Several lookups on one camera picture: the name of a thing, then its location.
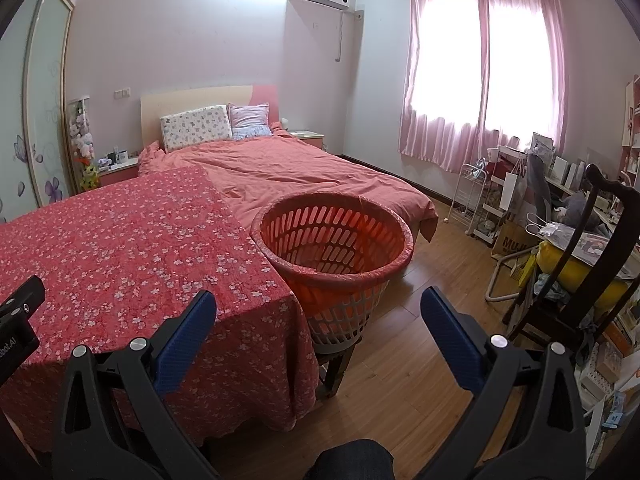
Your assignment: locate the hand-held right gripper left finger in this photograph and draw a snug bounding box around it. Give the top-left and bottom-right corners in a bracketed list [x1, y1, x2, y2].
[51, 290, 221, 480]

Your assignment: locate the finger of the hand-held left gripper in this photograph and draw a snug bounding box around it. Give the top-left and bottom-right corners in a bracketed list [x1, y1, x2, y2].
[0, 275, 46, 319]

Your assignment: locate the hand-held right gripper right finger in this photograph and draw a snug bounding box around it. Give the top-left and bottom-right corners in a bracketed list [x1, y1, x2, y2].
[415, 286, 587, 480]

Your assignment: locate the laundry basket with orange liner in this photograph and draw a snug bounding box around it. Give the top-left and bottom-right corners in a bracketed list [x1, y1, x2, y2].
[249, 191, 416, 356]

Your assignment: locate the red floral tablecloth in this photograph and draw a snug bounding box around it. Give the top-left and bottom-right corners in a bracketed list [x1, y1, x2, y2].
[0, 165, 321, 453]

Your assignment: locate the dark wooden stool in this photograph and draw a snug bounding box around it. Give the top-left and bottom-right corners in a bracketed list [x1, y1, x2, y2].
[312, 340, 362, 401]

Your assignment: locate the brown paper bag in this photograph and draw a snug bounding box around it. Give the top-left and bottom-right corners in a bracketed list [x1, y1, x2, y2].
[492, 215, 541, 262]

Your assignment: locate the white storage trolley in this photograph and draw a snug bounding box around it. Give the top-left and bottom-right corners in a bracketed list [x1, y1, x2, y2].
[474, 179, 512, 244]

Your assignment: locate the green and yellow plush toy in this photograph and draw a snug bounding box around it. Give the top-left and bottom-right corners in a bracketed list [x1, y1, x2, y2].
[79, 162, 101, 192]

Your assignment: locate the pink nightstand with mugs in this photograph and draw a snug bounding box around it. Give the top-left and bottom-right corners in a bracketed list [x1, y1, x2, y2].
[97, 155, 141, 189]

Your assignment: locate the yellow cushion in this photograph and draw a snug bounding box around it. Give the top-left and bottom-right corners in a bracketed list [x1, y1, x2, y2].
[535, 240, 637, 307]

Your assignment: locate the person's trouser leg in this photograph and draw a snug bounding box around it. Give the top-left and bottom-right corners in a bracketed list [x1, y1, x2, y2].
[305, 439, 396, 480]

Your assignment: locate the white paper bag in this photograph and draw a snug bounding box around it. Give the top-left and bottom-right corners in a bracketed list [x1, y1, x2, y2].
[500, 172, 529, 214]

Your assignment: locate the dark wooden chair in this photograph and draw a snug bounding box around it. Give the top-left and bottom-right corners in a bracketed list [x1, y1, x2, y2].
[505, 162, 640, 352]

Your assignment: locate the pile of boxes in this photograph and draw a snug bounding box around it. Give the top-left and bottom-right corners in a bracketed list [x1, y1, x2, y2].
[575, 310, 640, 463]

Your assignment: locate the clear tube of plush toys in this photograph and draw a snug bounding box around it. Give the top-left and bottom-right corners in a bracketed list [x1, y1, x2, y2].
[67, 97, 101, 194]

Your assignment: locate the grey office chair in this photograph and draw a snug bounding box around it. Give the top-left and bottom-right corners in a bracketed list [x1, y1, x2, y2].
[525, 152, 557, 222]

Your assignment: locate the flower print sliding wardrobe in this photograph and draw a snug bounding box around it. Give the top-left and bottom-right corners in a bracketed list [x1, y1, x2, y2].
[0, 0, 76, 224]

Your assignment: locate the cluttered desk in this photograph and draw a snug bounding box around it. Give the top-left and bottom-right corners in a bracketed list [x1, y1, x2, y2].
[492, 144, 640, 241]

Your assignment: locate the salmon pink duvet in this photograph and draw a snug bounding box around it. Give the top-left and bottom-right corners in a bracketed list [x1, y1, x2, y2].
[137, 130, 440, 244]

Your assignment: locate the white floral pillow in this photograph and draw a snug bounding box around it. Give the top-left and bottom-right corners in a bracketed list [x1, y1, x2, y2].
[160, 105, 234, 154]

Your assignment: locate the pink curtain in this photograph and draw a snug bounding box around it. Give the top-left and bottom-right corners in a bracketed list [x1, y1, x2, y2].
[397, 0, 571, 174]

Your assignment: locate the pink striped ruffled pillow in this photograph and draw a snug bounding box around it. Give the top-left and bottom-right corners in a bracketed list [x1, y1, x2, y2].
[227, 102, 274, 141]

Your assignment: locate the small pink nightstand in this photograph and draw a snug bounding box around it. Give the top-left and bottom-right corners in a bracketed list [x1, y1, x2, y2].
[287, 130, 326, 151]

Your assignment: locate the beige and pink headboard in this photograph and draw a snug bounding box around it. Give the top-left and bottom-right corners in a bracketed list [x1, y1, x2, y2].
[140, 84, 281, 149]

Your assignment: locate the pink and white bookshelf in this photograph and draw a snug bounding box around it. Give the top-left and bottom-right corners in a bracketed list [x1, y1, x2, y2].
[620, 75, 640, 192]

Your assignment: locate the air conditioner pipe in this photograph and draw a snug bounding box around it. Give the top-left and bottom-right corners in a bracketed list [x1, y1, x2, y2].
[333, 8, 366, 64]

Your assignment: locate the white metal folding frame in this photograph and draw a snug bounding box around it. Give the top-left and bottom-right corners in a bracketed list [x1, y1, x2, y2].
[484, 252, 532, 304]

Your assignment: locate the white wire rack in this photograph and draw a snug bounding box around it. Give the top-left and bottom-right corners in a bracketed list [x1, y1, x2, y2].
[447, 162, 490, 234]

